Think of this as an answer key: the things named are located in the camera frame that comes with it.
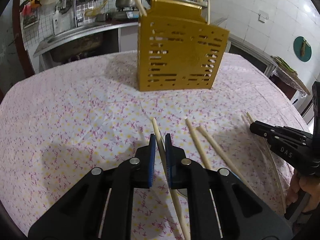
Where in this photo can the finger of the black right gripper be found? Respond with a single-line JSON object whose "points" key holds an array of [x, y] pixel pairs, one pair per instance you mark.
{"points": [[266, 131]]}

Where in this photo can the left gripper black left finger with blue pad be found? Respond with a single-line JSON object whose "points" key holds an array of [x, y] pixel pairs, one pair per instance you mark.
{"points": [[99, 205]]}

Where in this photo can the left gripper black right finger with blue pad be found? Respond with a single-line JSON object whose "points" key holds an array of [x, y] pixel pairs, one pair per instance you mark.
{"points": [[220, 205]]}

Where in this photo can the metal spoon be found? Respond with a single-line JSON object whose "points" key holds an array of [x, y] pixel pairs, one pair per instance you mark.
{"points": [[183, 192]]}

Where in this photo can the thin pale wooden chopstick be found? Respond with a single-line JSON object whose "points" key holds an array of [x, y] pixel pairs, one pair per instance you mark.
{"points": [[208, 12]]}

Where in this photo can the side table with clutter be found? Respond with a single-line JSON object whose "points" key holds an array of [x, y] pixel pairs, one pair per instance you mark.
{"points": [[286, 78]]}

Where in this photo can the floral pink tablecloth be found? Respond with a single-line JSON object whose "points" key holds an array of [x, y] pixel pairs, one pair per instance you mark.
{"points": [[59, 124]]}

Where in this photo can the gold slotted utensil holder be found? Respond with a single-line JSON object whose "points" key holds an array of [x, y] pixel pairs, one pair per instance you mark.
{"points": [[177, 48]]}

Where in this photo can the stainless steel sink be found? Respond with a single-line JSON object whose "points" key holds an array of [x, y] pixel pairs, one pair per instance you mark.
{"points": [[74, 41]]}

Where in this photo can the white soap bottle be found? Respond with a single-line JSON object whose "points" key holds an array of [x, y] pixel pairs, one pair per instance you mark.
{"points": [[56, 22]]}

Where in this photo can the gas stove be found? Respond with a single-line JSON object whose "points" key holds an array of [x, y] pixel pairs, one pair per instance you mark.
{"points": [[123, 14]]}

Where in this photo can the metal faucet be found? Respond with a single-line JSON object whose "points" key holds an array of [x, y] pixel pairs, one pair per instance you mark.
{"points": [[74, 14]]}

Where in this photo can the green round wall plate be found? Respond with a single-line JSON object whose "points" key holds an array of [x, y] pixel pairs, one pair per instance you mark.
{"points": [[302, 49]]}

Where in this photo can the white wall socket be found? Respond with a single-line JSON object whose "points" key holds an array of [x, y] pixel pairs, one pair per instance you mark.
{"points": [[263, 16]]}

